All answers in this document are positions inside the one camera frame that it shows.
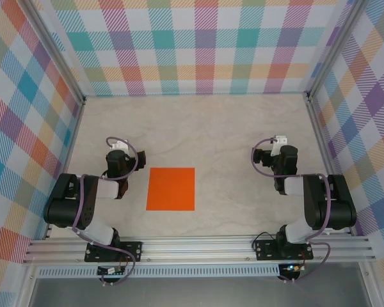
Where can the orange paper sheet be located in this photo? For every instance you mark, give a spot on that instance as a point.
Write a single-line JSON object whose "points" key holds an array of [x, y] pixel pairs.
{"points": [[171, 188]]}

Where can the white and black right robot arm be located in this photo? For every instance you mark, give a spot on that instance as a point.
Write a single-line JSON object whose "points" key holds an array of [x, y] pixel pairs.
{"points": [[336, 208]]}

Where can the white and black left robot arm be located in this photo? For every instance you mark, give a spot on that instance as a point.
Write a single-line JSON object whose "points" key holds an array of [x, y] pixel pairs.
{"points": [[67, 208]]}

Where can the grey metal shelf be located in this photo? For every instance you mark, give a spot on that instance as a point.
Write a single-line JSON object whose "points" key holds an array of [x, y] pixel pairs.
{"points": [[195, 292]]}

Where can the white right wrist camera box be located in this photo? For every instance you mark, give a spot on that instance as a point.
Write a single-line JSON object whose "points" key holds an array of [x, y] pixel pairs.
{"points": [[280, 140]]}

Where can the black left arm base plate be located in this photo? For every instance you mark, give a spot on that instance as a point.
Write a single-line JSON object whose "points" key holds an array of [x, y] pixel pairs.
{"points": [[137, 247]]}

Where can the aluminium side rail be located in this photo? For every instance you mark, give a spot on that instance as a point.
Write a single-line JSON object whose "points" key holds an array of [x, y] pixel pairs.
{"points": [[345, 224], [49, 228]]}

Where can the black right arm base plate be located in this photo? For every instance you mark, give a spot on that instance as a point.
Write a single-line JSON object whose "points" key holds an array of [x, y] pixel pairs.
{"points": [[262, 252]]}

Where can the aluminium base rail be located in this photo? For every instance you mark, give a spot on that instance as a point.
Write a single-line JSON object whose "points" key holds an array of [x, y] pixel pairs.
{"points": [[195, 249]]}

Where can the aluminium corner post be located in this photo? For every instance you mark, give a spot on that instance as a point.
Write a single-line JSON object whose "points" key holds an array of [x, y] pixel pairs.
{"points": [[56, 51], [334, 54]]}

